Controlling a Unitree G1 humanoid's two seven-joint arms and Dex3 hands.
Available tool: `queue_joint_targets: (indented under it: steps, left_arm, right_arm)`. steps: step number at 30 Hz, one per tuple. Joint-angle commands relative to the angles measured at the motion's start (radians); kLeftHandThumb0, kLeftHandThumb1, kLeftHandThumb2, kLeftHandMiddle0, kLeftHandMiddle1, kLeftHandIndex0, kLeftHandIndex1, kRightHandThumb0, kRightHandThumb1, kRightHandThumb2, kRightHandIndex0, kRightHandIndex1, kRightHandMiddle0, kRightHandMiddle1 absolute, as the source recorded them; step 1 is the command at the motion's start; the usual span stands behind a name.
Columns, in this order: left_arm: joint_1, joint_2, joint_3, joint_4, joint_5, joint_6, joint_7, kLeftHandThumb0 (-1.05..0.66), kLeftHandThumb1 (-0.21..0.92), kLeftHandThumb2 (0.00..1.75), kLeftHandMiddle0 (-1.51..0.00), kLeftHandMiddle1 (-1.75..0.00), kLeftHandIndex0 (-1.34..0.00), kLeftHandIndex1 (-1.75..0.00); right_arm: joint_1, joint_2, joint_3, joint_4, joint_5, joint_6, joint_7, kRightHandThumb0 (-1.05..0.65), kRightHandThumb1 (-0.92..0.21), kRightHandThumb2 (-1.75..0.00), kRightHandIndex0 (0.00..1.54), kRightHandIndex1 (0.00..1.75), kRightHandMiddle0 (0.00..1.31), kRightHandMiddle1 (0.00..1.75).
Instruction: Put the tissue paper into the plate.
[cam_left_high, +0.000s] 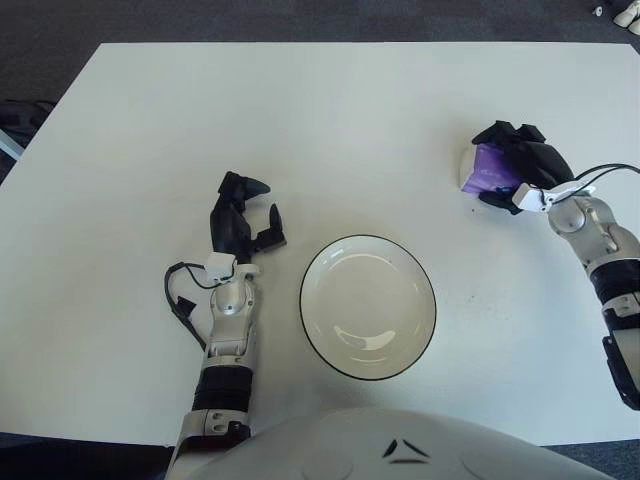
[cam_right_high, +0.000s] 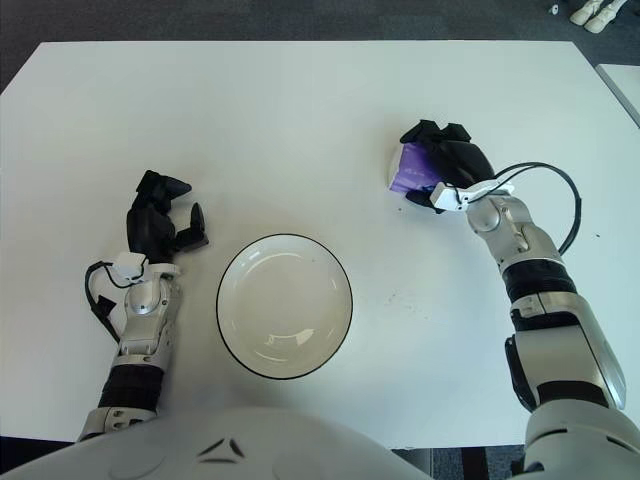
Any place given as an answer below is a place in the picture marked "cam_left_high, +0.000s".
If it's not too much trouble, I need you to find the purple tissue paper pack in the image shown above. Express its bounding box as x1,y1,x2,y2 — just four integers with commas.
457,143,521,197

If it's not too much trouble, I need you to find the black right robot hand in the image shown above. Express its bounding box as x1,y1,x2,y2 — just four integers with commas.
471,119,576,216

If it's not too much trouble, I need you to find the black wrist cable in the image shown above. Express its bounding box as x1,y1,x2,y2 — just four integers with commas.
547,162,640,201
163,262,236,354

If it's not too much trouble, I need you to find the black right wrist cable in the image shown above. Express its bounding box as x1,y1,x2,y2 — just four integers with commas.
547,162,640,201

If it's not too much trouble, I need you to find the pale grey panel edge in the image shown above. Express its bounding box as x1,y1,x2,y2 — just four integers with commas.
0,127,26,161

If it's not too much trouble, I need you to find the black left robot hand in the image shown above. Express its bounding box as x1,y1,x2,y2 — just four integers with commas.
207,170,289,264

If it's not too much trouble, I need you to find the white robot foot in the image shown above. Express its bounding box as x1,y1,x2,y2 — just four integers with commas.
613,7,640,34

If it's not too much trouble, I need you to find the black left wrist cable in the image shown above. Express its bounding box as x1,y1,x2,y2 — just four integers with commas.
163,262,236,354

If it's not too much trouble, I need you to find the black bag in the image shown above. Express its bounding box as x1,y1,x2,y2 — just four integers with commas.
0,99,56,186

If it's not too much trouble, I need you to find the white plate with black rim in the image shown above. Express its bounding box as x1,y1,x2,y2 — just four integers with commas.
298,233,439,384

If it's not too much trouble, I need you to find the grey robot torso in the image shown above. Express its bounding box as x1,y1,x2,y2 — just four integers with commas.
189,407,619,480

